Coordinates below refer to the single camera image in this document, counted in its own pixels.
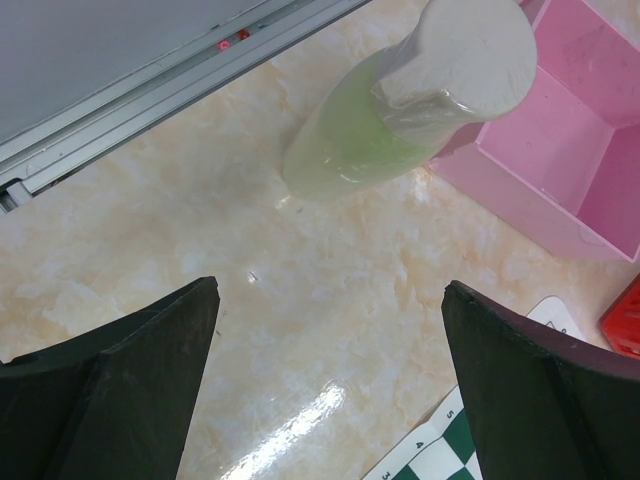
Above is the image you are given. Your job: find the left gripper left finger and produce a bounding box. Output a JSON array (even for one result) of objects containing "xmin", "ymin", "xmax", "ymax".
[{"xmin": 1, "ymin": 277, "xmax": 220, "ymax": 479}]

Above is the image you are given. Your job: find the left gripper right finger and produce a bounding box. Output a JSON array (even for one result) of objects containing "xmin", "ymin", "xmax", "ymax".
[{"xmin": 441, "ymin": 280, "xmax": 639, "ymax": 479}]

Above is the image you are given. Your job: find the green white chess board mat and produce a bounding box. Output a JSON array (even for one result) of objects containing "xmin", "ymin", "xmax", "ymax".
[{"xmin": 367, "ymin": 295, "xmax": 581, "ymax": 480}]

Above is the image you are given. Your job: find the red plastic shopping basket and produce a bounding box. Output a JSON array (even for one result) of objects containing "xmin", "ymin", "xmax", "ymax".
[{"xmin": 600, "ymin": 275, "xmax": 640, "ymax": 359}]

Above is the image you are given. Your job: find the pink plastic box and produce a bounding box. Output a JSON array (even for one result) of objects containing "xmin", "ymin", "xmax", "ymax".
[{"xmin": 429, "ymin": 1, "xmax": 639, "ymax": 263}]

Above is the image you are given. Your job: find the green liquid bottle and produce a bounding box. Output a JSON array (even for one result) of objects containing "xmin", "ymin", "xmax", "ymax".
[{"xmin": 281, "ymin": 1, "xmax": 537, "ymax": 200}]

